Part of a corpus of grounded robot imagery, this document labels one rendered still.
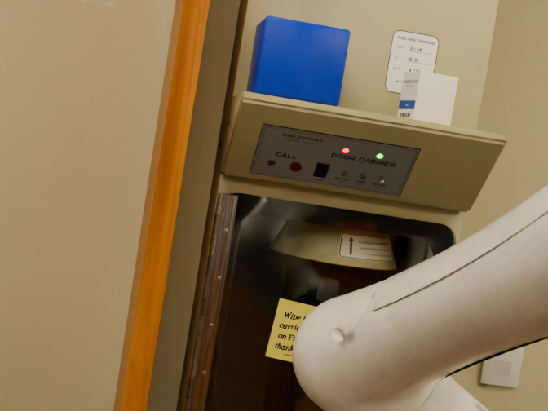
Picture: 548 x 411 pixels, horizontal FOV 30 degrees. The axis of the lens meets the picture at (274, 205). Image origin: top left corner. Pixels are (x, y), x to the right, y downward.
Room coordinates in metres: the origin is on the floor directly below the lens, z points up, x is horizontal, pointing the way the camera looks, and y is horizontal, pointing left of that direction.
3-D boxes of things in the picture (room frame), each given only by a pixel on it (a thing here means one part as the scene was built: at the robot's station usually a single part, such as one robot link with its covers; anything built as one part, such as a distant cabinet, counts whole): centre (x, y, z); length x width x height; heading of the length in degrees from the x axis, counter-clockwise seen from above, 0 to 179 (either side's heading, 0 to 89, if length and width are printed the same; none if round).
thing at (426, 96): (1.26, -0.16, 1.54); 0.05 x 0.05 x 0.06; 16
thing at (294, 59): (1.23, 0.00, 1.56); 0.10 x 0.10 x 0.09; 8
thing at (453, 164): (1.25, -0.09, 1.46); 0.32 x 0.11 x 0.10; 98
